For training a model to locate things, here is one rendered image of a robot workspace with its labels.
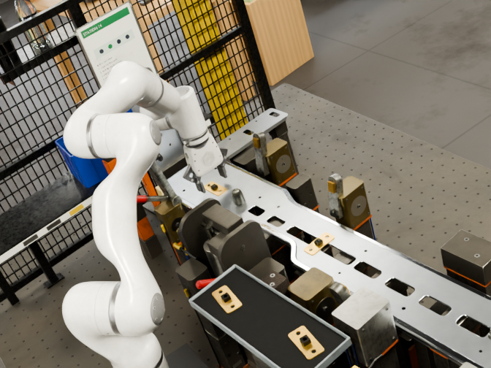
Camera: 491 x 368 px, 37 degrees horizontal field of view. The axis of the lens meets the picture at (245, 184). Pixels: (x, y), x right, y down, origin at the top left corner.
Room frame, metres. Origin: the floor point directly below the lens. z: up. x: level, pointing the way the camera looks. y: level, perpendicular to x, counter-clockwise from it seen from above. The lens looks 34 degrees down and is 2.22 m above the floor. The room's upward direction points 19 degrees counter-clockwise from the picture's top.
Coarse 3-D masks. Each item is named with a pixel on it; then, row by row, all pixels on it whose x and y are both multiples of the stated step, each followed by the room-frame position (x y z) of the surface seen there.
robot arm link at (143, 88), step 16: (128, 64) 1.62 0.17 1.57; (112, 80) 1.58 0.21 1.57; (128, 80) 1.58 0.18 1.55; (144, 80) 1.61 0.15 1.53; (160, 80) 1.69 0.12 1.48; (96, 96) 1.55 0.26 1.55; (112, 96) 1.55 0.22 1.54; (128, 96) 1.57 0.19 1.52; (144, 96) 1.62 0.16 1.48; (80, 112) 1.54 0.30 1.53; (96, 112) 1.55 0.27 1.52; (112, 112) 1.56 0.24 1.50; (80, 128) 1.50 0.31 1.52; (64, 144) 1.52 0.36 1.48; (80, 144) 1.48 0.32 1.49
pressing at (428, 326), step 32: (192, 192) 1.90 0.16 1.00; (224, 192) 1.84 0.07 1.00; (256, 192) 1.78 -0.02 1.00; (288, 192) 1.74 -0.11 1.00; (288, 224) 1.59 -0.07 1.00; (320, 224) 1.54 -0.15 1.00; (320, 256) 1.42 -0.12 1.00; (352, 256) 1.38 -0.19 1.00; (384, 256) 1.34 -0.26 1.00; (352, 288) 1.27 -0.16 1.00; (384, 288) 1.23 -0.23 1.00; (416, 288) 1.20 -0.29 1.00; (448, 288) 1.17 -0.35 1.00; (416, 320) 1.11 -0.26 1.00; (448, 320) 1.08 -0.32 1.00; (480, 320) 1.05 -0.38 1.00; (448, 352) 1.00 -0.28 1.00
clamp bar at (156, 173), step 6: (156, 162) 1.80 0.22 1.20; (150, 168) 1.78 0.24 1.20; (156, 168) 1.78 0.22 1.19; (156, 174) 1.78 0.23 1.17; (162, 174) 1.79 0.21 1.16; (156, 180) 1.80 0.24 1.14; (162, 180) 1.78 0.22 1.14; (162, 186) 1.78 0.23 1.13; (168, 186) 1.79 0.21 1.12; (168, 192) 1.79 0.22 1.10; (174, 192) 1.79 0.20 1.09
